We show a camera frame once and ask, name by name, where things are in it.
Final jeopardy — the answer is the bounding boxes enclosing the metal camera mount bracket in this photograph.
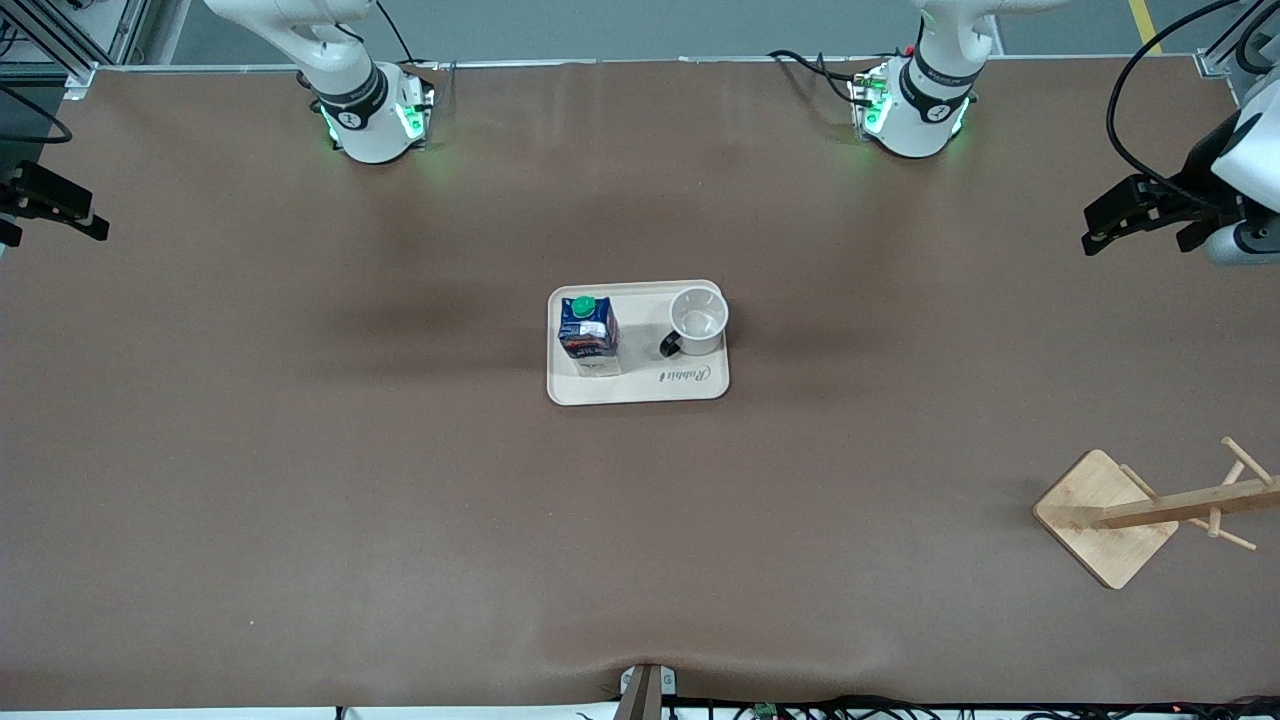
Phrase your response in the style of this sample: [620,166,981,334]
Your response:
[617,662,679,720]

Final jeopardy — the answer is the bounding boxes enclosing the blue milk carton green cap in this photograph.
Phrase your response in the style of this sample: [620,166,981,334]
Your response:
[557,292,622,378]

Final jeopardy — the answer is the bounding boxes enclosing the beige rabbit print tray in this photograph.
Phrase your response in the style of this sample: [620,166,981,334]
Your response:
[546,279,731,407]

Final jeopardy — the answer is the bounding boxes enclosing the wooden mug rack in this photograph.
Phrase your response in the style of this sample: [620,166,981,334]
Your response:
[1033,436,1280,591]

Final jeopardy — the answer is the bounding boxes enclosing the black right arm base cable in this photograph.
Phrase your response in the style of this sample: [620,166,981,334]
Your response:
[374,0,458,93]

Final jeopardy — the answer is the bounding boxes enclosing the black left arm base cable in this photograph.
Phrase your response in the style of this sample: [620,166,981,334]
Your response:
[767,49,877,107]

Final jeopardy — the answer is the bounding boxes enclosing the aluminium frame profile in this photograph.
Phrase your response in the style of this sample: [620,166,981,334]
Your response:
[1194,0,1280,81]
[0,0,153,98]

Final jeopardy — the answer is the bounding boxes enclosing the white smiley mug black handle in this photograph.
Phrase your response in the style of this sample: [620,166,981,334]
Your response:
[658,286,730,359]

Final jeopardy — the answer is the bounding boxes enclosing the black arm base cable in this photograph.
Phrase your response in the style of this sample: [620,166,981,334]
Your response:
[767,49,877,107]
[374,0,458,93]

